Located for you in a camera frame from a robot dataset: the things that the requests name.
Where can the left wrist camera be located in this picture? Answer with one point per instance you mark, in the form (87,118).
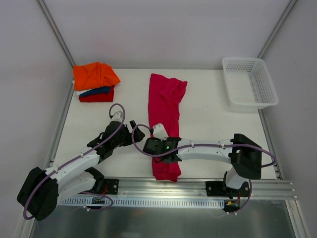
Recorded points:
(117,117)

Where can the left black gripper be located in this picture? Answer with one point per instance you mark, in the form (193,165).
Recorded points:
(129,135)

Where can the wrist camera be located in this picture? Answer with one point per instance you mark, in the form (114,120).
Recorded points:
(117,117)
(159,131)

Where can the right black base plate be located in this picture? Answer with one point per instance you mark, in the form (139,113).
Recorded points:
(219,189)

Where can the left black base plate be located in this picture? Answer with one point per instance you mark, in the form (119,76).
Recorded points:
(109,186)

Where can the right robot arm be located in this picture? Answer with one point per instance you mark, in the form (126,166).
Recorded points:
(244,156)

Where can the orange folded t shirt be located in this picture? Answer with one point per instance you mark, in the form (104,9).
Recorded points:
(94,75)

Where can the red folded t shirt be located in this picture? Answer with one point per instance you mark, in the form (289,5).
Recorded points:
(98,97)

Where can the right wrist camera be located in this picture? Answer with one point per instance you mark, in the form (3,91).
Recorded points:
(159,131)

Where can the magenta t shirt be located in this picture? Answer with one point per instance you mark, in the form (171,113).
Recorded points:
(165,95)

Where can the blue folded t shirt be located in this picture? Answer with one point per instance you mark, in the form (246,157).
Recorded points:
(95,91)

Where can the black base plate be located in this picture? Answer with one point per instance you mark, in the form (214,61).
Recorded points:
(219,189)
(109,186)

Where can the white plastic basket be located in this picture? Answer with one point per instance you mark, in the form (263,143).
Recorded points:
(248,84)

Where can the white slotted cable duct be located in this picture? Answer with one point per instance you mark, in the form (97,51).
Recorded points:
(144,202)

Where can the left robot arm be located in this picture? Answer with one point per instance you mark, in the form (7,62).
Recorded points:
(44,189)

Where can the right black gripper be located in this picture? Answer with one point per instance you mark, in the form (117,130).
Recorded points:
(149,146)

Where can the aluminium mounting rail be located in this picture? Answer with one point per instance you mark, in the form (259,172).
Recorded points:
(264,189)

